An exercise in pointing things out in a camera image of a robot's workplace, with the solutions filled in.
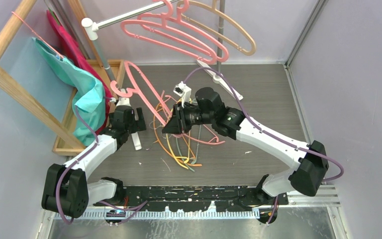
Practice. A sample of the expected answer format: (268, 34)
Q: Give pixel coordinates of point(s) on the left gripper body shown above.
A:
(111, 116)

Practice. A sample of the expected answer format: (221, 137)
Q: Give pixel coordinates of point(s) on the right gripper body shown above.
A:
(194, 116)

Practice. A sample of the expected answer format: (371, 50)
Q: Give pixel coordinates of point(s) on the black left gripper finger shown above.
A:
(140, 119)
(131, 123)

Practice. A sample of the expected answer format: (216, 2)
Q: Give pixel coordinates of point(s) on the pink plastic hanger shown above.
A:
(136, 90)
(158, 24)
(220, 58)

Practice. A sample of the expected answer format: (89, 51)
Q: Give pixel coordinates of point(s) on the thin pink wire hanger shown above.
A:
(210, 142)

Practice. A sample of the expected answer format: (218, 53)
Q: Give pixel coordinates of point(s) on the beige plastic hanger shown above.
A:
(215, 9)

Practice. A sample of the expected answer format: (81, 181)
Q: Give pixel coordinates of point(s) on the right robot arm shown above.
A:
(307, 163)

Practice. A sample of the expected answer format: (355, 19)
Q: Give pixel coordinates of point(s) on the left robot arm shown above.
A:
(67, 191)

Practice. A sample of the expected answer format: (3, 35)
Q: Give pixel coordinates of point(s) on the yellow plastic hanger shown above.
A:
(171, 148)

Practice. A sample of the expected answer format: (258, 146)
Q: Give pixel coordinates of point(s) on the green plastic hanger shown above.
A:
(195, 154)

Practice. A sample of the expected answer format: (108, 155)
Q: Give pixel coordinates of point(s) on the teal cloth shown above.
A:
(88, 101)

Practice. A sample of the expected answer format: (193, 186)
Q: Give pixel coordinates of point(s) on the wooden drying rack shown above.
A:
(65, 144)

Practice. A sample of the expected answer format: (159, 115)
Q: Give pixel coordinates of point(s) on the pink red cloth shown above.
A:
(71, 49)

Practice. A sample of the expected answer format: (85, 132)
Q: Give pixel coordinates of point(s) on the white garment rack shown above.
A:
(92, 27)

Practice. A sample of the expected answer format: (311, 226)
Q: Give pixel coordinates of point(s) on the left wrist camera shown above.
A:
(122, 101)

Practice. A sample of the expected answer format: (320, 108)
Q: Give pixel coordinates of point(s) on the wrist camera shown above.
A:
(122, 101)
(182, 90)

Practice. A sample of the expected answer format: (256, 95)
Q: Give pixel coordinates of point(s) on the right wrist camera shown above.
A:
(182, 90)

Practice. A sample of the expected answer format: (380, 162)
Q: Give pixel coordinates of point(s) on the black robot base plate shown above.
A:
(194, 203)

